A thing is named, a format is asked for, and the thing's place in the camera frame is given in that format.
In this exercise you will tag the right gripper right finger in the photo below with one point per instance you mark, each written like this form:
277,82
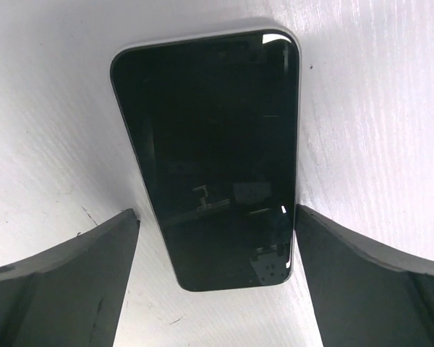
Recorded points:
363,292

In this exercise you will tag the black smartphone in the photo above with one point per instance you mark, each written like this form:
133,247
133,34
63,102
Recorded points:
213,123

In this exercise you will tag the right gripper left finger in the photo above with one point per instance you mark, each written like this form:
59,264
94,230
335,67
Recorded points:
70,294

